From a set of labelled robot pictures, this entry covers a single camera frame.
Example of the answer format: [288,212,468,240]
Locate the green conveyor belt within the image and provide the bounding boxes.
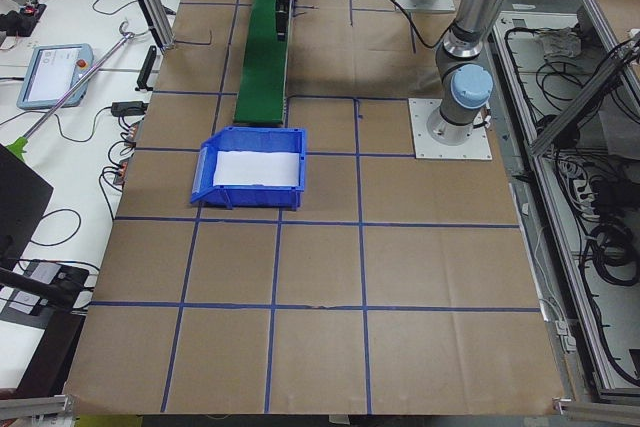
[234,0,288,125]

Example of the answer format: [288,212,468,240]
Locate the left blue plastic bin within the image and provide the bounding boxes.
[190,126,307,210]

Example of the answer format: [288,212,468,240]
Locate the white foam pad left bin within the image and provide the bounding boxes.
[213,151,299,187]

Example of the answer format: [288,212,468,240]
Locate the black power adapter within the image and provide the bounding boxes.
[110,101,148,117]

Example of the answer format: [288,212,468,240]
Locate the teach pendant tablet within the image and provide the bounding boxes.
[16,43,94,110]

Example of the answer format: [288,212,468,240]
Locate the reacher grabber tool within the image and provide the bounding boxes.
[5,20,141,161]

